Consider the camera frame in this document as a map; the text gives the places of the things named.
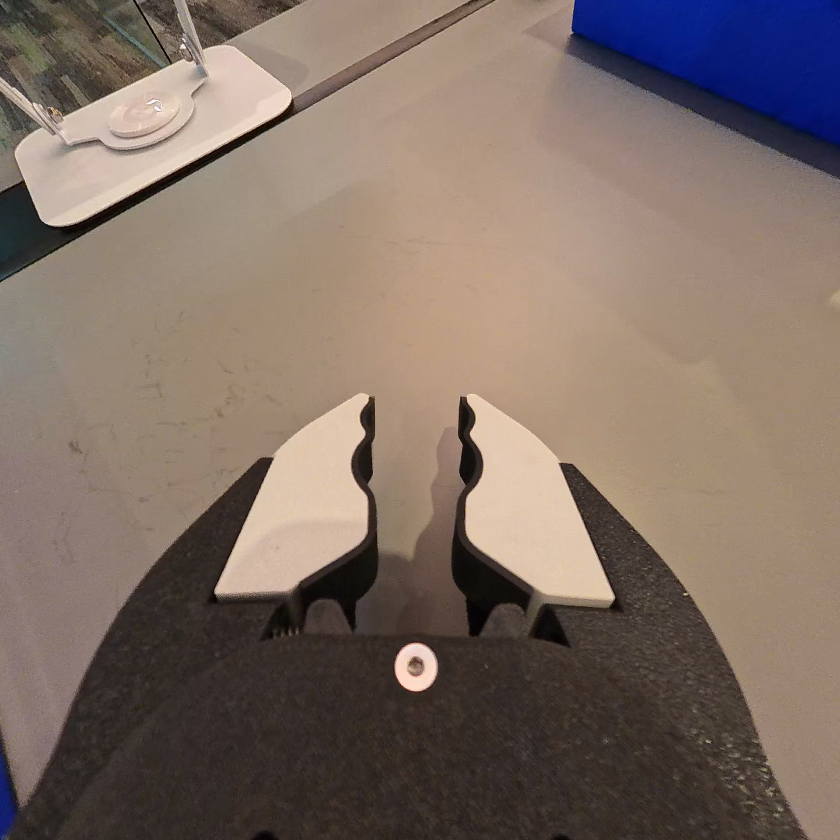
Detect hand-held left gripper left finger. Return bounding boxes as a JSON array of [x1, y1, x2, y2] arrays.
[[215, 392, 379, 636]]

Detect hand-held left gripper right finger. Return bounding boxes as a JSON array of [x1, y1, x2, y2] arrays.
[[451, 392, 616, 636]]

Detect white document stand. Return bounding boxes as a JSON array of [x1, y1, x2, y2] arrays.
[[0, 0, 293, 228]]

